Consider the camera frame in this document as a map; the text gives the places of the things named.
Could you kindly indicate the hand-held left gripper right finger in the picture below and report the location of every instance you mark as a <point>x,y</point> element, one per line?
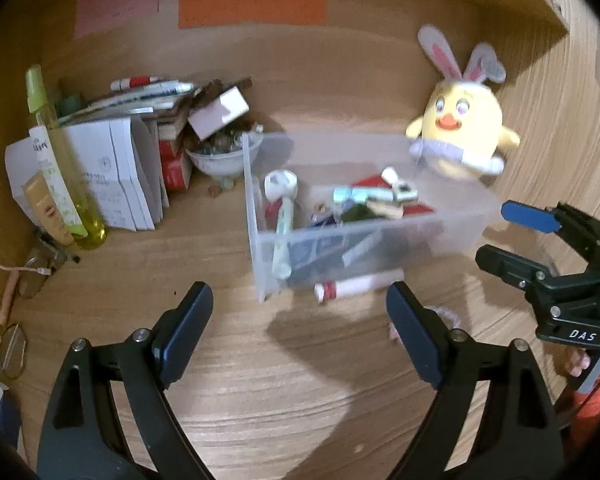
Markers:
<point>422,350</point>

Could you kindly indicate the small white cardboard box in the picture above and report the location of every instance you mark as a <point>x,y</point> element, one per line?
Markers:
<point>217,112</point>

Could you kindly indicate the pink paper note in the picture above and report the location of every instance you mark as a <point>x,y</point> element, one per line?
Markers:
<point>117,2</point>

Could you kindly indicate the white green labelled tube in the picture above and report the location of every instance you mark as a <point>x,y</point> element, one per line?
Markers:
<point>55,175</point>

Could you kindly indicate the red box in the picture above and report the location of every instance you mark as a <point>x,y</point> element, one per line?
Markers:
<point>175,167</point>

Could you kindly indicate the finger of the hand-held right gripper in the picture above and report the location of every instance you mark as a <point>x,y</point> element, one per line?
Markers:
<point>527,215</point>
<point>510,262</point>

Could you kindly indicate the small clear bottle white cap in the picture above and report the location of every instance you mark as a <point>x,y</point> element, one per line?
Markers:
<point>391,176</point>

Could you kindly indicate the person's right hand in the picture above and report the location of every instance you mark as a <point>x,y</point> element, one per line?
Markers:
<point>577,362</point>

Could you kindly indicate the white folded papers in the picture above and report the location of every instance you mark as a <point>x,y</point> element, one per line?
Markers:
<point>115,175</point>

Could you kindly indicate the cream small box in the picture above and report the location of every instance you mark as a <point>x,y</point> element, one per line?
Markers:
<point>385,210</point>

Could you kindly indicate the gold frame eyeglasses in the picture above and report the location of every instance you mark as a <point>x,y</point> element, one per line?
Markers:
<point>25,347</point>

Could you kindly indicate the dark lens eyeglasses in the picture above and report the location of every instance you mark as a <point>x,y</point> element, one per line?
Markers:
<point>40,270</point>

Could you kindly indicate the glass bowl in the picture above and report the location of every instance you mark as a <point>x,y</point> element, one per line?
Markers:
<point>220,166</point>

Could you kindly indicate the stack of booklets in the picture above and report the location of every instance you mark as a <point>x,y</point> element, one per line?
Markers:
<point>125,107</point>

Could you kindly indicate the orange paper note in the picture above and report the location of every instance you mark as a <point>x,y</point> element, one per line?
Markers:
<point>252,7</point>

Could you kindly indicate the wooden shelf board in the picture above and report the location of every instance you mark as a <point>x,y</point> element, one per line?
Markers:
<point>540,5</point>

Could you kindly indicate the tan stick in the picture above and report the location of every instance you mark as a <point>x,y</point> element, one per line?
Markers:
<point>7,300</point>

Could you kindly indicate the yellow hand cream tube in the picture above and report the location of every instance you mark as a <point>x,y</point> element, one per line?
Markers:
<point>45,207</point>

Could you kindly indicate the pale green tube white cap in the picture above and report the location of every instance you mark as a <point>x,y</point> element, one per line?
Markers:
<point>282,210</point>

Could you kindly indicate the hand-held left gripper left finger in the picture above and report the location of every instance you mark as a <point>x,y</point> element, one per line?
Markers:
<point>176,355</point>

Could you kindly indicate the blue white carton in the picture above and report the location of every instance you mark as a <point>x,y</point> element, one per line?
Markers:
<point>0,410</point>

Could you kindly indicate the white green pen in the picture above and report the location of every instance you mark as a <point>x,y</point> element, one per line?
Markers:
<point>167,89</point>

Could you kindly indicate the red white marker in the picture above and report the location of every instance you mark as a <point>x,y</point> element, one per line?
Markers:
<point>355,286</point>

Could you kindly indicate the yellow chick plush bunny ears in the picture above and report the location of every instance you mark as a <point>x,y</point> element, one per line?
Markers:
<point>470,115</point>

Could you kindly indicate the blue card packet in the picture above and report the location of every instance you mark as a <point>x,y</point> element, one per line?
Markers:
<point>310,255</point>

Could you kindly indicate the clear plastic storage bin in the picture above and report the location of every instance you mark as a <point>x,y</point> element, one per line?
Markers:
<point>440,237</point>

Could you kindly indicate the red capped marker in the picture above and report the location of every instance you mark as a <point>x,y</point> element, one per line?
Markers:
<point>137,82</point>

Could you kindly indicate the teal white tube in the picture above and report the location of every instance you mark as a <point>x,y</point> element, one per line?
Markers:
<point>362,194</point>

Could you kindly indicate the yellow-green spray bottle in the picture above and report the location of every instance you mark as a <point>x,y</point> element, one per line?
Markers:
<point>42,105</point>

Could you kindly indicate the red packet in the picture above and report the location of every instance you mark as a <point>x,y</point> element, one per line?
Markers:
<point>370,181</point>

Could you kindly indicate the green packet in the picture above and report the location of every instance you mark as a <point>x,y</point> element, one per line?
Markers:
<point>67,105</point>

